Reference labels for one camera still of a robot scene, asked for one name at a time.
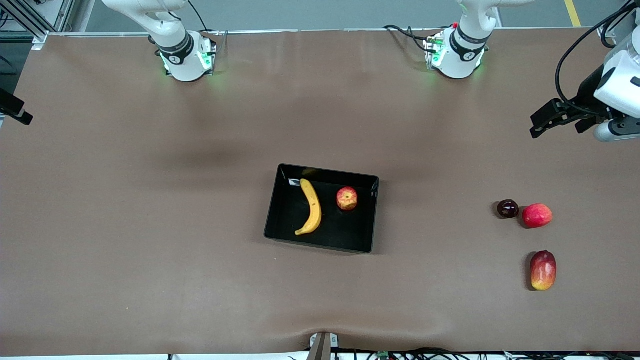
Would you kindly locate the small red yellow apple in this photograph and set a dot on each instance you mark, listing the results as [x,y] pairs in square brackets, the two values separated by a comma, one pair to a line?
[347,198]

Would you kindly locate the black plastic box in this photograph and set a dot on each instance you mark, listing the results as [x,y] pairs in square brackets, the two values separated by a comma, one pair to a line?
[340,232]

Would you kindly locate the yellow banana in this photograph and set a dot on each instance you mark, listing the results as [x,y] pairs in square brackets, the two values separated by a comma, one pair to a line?
[314,210]

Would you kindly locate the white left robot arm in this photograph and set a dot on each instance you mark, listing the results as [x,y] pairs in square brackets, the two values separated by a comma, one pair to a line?
[462,47]

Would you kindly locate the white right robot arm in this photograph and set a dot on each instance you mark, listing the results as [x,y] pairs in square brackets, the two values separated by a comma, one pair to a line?
[177,55]

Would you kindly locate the red peach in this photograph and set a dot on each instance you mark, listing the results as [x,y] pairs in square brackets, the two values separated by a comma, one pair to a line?
[537,215]

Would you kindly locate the dark purple plum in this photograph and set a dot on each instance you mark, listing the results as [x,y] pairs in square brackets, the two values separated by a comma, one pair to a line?
[508,208]

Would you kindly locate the red yellow mango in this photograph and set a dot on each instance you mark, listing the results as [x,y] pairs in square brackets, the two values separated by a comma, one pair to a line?
[543,270]

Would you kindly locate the brown table cover mat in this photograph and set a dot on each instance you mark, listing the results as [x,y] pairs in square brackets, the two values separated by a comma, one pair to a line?
[150,275]

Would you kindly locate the small green circuit board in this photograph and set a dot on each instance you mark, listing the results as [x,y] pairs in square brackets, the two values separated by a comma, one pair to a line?
[383,355]

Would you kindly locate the aluminium frame profile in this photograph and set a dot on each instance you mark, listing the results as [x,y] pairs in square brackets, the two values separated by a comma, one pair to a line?
[605,31]
[27,20]

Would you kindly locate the aluminium camera post bracket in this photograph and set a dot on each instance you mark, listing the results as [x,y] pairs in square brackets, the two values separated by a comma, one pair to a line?
[322,347]

